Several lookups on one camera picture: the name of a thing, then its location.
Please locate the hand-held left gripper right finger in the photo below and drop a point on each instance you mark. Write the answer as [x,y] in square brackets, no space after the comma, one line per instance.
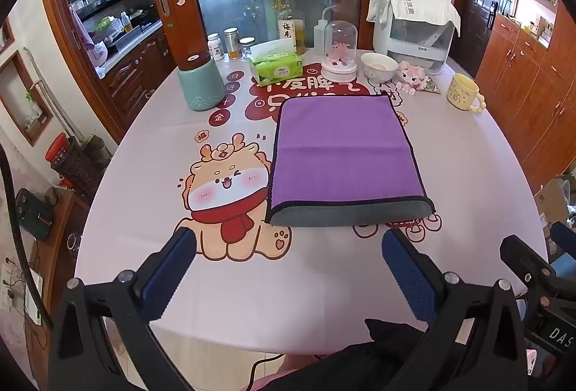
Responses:
[407,276]

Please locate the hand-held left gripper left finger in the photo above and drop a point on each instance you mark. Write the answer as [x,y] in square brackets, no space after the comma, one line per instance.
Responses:
[167,276]

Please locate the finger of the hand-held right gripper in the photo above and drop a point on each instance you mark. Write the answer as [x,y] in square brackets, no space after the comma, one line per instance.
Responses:
[564,235]
[524,258]

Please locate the purple and grey towel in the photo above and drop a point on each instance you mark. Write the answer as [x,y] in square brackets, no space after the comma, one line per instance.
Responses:
[344,152]

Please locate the cardboard box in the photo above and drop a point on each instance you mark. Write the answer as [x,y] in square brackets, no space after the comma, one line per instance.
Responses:
[555,202]

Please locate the person's dark clothing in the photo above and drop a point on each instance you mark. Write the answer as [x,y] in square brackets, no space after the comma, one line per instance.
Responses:
[360,364]

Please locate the white power strip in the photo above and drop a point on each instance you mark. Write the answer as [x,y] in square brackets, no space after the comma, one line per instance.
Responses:
[32,305]

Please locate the red lid plastic jar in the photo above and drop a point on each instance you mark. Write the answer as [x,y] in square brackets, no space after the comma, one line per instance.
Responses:
[74,166]

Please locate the dark foil packet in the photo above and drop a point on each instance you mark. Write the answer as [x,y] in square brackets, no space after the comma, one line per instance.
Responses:
[433,86]

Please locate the teal ribbed canister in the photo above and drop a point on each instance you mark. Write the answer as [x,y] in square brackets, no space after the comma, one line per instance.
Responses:
[200,80]

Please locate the pink block toy figure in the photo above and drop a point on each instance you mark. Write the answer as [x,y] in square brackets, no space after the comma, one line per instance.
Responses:
[411,76]

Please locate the wooden kitchen cabinets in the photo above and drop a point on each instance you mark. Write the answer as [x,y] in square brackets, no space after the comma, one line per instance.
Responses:
[130,71]

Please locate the white ceramic bowl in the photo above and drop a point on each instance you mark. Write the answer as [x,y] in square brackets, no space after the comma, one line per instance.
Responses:
[379,67]

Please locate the white countertop appliance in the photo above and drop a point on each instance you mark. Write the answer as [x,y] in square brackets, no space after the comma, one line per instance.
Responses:
[416,46]

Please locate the white pill bottle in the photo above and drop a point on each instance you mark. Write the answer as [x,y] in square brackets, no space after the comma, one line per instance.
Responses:
[216,49]

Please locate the glass dome with pink figure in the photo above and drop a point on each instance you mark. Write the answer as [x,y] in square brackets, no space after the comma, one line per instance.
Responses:
[340,53]

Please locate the green tissue box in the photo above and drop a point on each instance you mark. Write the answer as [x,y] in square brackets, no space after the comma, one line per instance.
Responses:
[276,64]

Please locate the dark wooden entrance door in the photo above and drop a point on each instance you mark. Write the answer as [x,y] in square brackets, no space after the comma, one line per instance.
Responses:
[480,13]

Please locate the silver lid glass jar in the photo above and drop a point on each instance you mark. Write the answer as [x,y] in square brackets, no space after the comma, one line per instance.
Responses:
[231,43]

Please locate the small clear glass jar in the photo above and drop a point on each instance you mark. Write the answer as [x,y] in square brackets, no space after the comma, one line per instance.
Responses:
[246,47]

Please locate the clear plastic squeeze bottle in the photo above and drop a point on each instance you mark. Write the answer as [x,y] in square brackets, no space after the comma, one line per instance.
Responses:
[323,35]

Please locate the white cloth bag cover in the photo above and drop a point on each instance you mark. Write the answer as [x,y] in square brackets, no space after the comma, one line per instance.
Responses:
[414,4]

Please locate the tall glass liquor bottle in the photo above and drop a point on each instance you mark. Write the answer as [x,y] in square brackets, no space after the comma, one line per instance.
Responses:
[290,28]

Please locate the wooden wall cabinets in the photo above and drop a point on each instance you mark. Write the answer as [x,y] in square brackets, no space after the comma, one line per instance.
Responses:
[531,94]

